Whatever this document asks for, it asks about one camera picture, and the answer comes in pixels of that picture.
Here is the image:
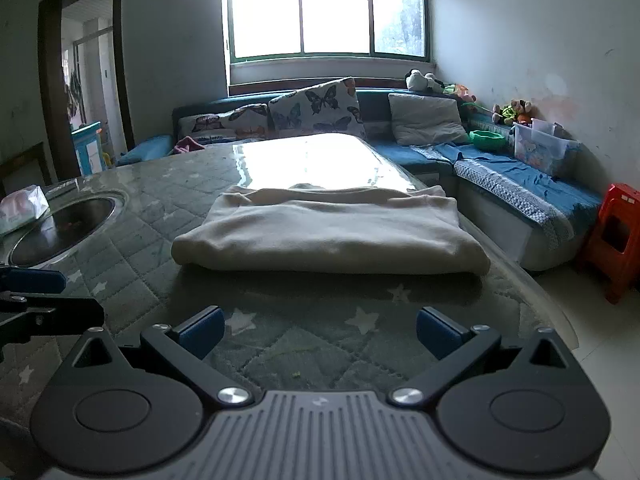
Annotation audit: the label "clear plastic storage box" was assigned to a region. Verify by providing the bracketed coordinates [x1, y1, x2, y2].
[511, 118, 581, 177]

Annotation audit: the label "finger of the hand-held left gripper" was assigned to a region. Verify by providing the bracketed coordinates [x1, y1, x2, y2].
[0, 294, 107, 348]
[0, 266, 67, 295]

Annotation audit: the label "blue sofa cover cloth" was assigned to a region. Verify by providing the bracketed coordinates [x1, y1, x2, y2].
[412, 141, 603, 251]

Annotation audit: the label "blue corner sofa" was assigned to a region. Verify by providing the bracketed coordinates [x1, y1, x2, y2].
[116, 87, 606, 273]

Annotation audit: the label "cream knit garment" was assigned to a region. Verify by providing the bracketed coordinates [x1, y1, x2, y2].
[171, 183, 492, 276]

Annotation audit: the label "dark wooden door frame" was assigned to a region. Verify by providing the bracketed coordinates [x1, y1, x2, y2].
[38, 0, 136, 181]

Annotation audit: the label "green bowl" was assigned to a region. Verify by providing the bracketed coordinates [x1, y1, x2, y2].
[468, 130, 507, 151]

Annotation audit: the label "panda plush toy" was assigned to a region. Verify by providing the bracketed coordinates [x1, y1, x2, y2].
[405, 69, 446, 95]

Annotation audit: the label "grey pillow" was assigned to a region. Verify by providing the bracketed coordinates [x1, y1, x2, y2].
[387, 92, 471, 147]

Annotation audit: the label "flat butterfly print pillow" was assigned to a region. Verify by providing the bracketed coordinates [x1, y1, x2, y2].
[175, 103, 271, 143]

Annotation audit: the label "pink green plush toy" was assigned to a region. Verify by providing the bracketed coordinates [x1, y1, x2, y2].
[445, 84, 478, 106]

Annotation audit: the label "upright butterfly print pillow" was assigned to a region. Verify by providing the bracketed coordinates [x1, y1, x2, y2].
[267, 77, 368, 142]

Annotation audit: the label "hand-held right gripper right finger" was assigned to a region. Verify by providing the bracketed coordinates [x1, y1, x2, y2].
[389, 306, 571, 407]

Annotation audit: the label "dark wooden sideboard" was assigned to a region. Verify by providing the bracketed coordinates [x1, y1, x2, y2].
[0, 142, 51, 196]

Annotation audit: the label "large window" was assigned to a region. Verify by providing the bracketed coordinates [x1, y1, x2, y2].
[226, 0, 431, 63]

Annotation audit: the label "pastel tissue pack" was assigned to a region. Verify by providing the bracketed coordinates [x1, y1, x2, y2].
[0, 185, 50, 236]

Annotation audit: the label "white butterfly print cloth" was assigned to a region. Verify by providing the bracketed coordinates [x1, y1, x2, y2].
[192, 127, 268, 144]

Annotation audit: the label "pink cloth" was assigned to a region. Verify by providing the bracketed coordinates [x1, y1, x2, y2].
[172, 136, 206, 156]

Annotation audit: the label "hanging clothes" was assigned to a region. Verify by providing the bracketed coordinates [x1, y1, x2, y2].
[65, 70, 84, 118]

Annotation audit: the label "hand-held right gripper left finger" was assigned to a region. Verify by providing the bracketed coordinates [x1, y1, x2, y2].
[70, 306, 253, 407]

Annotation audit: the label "light blue cabinet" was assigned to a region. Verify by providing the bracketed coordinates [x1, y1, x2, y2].
[70, 121, 106, 177]

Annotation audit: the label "round induction cooktop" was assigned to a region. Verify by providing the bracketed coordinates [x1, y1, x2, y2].
[7, 191, 128, 269]

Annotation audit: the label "red plastic stool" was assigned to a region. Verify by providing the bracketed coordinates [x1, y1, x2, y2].
[575, 183, 640, 304]

